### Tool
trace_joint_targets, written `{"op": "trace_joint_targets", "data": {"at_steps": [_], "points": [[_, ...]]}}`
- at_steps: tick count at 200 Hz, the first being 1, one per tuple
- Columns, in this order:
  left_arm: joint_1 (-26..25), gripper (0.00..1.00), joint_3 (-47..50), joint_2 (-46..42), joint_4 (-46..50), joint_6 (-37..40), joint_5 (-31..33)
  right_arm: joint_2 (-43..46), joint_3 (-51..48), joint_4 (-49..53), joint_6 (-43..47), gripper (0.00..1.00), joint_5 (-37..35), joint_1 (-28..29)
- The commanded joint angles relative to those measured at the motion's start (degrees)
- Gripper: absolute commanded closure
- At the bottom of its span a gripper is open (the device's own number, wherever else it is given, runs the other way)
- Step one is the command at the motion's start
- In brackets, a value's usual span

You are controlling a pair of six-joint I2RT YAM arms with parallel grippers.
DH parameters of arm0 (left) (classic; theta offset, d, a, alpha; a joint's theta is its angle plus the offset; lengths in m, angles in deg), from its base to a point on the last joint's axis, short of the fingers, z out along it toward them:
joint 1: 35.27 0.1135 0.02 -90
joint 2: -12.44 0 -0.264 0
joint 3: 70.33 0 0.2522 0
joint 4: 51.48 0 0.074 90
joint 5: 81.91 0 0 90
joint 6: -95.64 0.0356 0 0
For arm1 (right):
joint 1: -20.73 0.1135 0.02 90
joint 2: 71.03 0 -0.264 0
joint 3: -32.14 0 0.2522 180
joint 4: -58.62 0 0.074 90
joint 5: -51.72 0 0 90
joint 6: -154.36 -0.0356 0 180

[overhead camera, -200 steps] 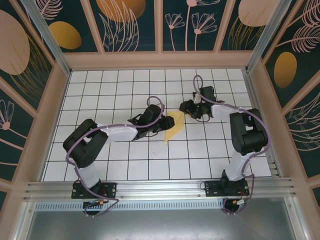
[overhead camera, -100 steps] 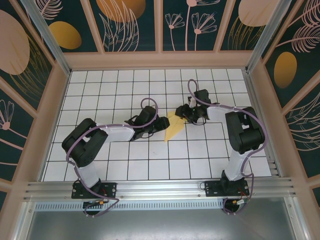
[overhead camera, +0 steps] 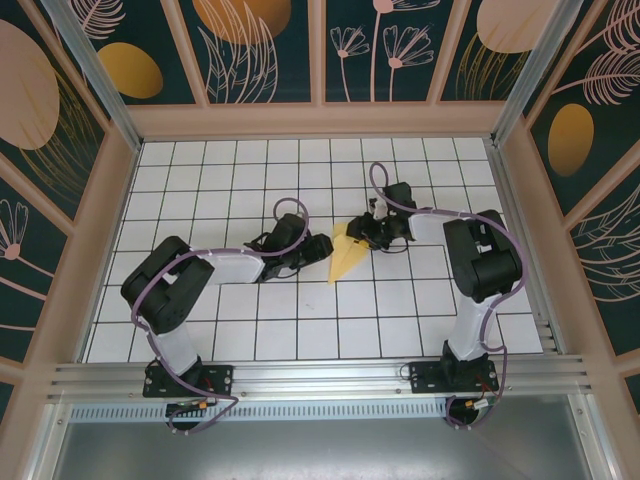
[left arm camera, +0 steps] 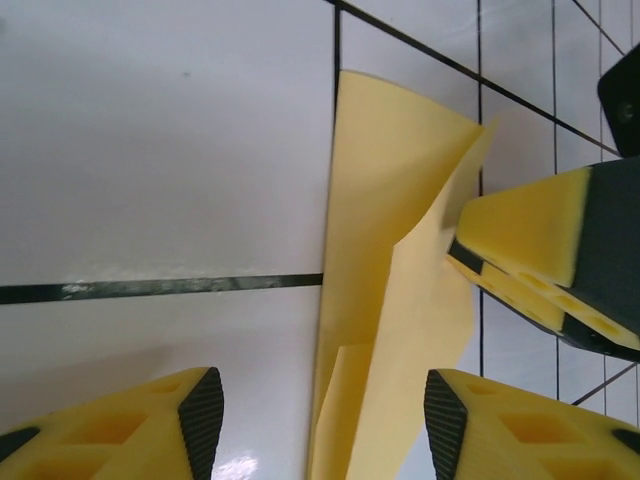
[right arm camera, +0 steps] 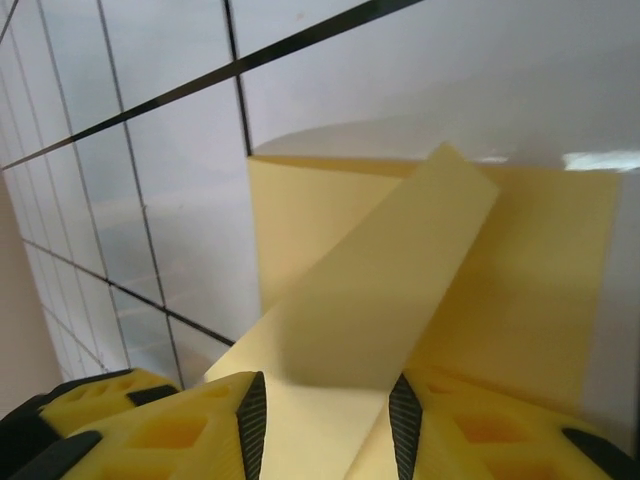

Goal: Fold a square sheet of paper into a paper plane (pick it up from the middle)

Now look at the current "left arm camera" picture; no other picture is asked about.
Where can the yellow cloth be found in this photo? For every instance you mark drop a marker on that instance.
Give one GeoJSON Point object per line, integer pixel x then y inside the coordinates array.
{"type": "Point", "coordinates": [380, 200]}

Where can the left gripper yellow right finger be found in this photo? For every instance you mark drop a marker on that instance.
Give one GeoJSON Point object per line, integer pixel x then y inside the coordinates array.
{"type": "Point", "coordinates": [575, 450]}

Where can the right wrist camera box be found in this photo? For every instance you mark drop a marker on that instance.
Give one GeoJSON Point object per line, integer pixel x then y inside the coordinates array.
{"type": "Point", "coordinates": [622, 110]}

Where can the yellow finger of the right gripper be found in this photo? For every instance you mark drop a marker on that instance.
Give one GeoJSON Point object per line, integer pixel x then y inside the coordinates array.
{"type": "Point", "coordinates": [530, 225]}
{"type": "Point", "coordinates": [540, 300]}

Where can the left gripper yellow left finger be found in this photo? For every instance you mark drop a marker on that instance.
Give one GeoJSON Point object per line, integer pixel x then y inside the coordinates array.
{"type": "Point", "coordinates": [125, 430]}

